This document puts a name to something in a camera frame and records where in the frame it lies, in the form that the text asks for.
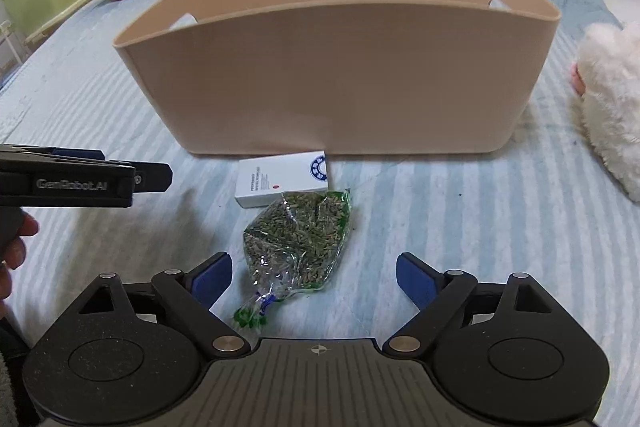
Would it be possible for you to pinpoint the beige plastic storage bin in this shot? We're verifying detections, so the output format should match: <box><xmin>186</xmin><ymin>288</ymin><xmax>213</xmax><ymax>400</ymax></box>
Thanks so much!
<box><xmin>114</xmin><ymin>0</ymin><xmax>561</xmax><ymax>155</ymax></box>

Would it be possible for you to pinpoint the white flat box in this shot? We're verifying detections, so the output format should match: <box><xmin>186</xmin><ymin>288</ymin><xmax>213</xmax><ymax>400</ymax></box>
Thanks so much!
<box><xmin>234</xmin><ymin>150</ymin><xmax>329</xmax><ymax>208</ymax></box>

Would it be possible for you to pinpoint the white fluffy plush toy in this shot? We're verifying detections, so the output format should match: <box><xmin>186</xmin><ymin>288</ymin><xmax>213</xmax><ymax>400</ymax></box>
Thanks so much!
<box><xmin>572</xmin><ymin>23</ymin><xmax>639</xmax><ymax>202</ymax></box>

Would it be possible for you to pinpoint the striped blue bed sheet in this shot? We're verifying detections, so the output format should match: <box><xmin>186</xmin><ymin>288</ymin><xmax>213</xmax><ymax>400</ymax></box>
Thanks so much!
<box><xmin>0</xmin><ymin>0</ymin><xmax>640</xmax><ymax>358</ymax></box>

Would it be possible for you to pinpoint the small white wire rack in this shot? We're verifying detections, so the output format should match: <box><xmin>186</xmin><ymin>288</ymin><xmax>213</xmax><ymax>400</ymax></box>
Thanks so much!
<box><xmin>0</xmin><ymin>20</ymin><xmax>24</xmax><ymax>84</ymax></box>

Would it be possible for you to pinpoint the bag of dried herbs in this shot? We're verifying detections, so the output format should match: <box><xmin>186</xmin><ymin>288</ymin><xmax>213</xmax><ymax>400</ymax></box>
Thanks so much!
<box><xmin>232</xmin><ymin>191</ymin><xmax>352</xmax><ymax>331</ymax></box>

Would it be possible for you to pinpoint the person's left hand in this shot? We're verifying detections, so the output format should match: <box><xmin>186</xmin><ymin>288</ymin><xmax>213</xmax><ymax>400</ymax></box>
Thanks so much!
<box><xmin>0</xmin><ymin>213</ymin><xmax>39</xmax><ymax>315</ymax></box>

